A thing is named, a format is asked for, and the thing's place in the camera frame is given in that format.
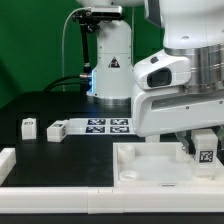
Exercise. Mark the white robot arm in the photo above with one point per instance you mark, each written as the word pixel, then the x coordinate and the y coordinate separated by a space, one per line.
pixel 180 87

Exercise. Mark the white square table top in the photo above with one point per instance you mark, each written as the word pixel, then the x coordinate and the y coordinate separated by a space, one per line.
pixel 162 165

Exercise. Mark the white marker base plate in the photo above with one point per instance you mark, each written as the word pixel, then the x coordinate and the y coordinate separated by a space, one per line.
pixel 100 126

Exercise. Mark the white U-shaped obstacle fence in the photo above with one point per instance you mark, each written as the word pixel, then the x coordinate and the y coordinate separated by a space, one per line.
pixel 99 200

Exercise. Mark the black camera on stand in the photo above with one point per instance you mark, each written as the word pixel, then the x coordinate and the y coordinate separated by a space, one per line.
pixel 99 13

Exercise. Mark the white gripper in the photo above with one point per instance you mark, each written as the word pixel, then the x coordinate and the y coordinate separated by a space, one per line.
pixel 162 111

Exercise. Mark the black camera stand pole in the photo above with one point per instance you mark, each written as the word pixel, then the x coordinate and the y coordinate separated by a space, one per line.
pixel 85 43

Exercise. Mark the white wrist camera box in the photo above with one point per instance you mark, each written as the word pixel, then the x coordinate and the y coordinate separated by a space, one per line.
pixel 162 70

